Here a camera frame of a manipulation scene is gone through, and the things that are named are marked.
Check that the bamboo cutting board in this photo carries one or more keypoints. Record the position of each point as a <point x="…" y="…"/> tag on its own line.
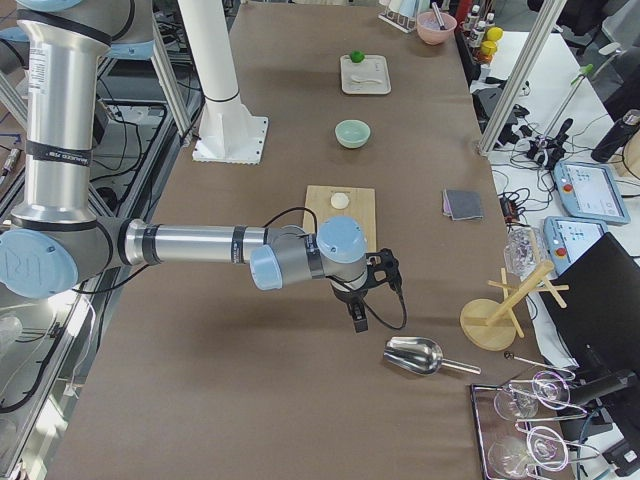
<point x="362" y="208"/>

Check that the wooden mug tree stand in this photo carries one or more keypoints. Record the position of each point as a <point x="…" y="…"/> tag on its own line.
<point x="492" y="325"/>

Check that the green lime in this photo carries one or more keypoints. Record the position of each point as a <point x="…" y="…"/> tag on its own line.
<point x="357" y="56"/>

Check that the mint green bowl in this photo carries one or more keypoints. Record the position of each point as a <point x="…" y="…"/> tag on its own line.
<point x="352" y="133"/>

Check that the folded grey cloth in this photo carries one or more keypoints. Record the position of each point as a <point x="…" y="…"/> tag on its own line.
<point x="462" y="205"/>

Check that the aluminium frame post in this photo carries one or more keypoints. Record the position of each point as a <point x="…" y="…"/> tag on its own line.
<point x="535" y="41"/>

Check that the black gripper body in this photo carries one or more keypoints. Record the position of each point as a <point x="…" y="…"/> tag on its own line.
<point x="349" y="297"/>

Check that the blue teach pendant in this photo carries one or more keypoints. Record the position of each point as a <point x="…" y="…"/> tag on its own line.
<point x="568" y="238"/>
<point x="589" y="191"/>

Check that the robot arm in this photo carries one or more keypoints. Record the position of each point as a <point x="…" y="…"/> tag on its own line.
<point x="56" y="242"/>

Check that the black monitor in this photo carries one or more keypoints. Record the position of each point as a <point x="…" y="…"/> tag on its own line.
<point x="600" y="324"/>

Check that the metal tube in pink bowl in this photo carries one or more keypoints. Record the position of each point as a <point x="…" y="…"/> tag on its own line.
<point x="438" y="16"/>

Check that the pink bowl with ice cubes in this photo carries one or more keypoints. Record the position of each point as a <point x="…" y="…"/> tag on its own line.
<point x="429" y="30"/>

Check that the wine glass lower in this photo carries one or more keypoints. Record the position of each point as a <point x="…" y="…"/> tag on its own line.
<point x="526" y="456"/>

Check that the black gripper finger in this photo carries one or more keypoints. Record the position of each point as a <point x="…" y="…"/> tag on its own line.
<point x="357" y="312"/>

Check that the blue teach pendant near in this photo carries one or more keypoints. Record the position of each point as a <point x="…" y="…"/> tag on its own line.
<point x="568" y="238"/>

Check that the blue teach pendant far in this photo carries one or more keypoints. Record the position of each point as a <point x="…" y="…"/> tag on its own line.
<point x="589" y="191"/>

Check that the wine glass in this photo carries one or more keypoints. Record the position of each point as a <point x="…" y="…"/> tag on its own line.
<point x="519" y="400"/>
<point x="526" y="456"/>

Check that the wine glass upper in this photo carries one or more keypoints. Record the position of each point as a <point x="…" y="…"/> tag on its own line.
<point x="519" y="400"/>

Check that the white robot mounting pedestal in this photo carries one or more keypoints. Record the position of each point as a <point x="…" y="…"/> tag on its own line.
<point x="228" y="132"/>

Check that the black water bottle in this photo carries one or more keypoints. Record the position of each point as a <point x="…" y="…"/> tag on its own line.
<point x="617" y="136"/>

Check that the cream rectangular tray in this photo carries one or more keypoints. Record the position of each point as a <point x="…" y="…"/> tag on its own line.
<point x="368" y="77"/>

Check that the metal scoop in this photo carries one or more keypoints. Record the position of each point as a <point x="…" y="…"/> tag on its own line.
<point x="422" y="356"/>

